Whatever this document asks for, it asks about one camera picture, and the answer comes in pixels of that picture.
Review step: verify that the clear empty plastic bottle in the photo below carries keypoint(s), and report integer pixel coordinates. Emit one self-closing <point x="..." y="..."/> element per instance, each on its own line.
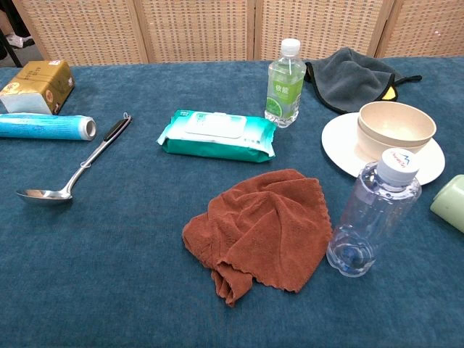
<point x="373" y="217"/>

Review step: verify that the brown microfibre cloth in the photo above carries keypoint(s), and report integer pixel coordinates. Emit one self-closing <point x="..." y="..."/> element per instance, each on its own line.
<point x="264" y="228"/>

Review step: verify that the beige bowl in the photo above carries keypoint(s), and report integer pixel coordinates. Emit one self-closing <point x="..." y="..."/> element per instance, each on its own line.
<point x="368" y="146"/>
<point x="395" y="123"/>

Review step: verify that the gold tissue box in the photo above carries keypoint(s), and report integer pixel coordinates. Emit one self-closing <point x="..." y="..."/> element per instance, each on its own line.
<point x="36" y="85"/>

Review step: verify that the light green cup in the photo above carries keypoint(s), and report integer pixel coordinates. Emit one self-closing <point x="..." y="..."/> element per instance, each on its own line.
<point x="451" y="206"/>

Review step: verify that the white shoe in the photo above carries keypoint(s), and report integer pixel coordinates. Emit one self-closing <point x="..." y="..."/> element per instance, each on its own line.
<point x="18" y="40"/>

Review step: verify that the rattan screen panel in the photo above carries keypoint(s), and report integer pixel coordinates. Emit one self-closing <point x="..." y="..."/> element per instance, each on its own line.
<point x="319" y="21"/>
<point x="427" y="25"/>
<point x="195" y="29"/>
<point x="83" y="29"/>

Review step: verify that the white round plate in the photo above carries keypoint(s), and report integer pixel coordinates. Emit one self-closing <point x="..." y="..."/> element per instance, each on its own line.
<point x="340" y="145"/>

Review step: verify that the black metal leg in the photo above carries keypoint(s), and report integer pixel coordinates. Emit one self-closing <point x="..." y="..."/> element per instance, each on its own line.
<point x="11" y="50"/>

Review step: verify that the green wet wipes pack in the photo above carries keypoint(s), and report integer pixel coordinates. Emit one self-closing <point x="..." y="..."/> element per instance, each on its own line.
<point x="217" y="139"/>

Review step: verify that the blue velvet tablecloth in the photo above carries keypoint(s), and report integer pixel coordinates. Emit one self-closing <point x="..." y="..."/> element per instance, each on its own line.
<point x="108" y="272"/>

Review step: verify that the grey towel yellow patch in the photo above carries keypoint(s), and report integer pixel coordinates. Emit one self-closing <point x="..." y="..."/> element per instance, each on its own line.
<point x="348" y="85"/>

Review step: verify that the blue cling film roll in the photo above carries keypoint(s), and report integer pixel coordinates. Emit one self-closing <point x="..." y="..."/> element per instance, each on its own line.
<point x="40" y="126"/>

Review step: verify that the green label water bottle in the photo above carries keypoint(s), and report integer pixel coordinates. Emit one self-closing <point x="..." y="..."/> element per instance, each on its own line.
<point x="284" y="90"/>

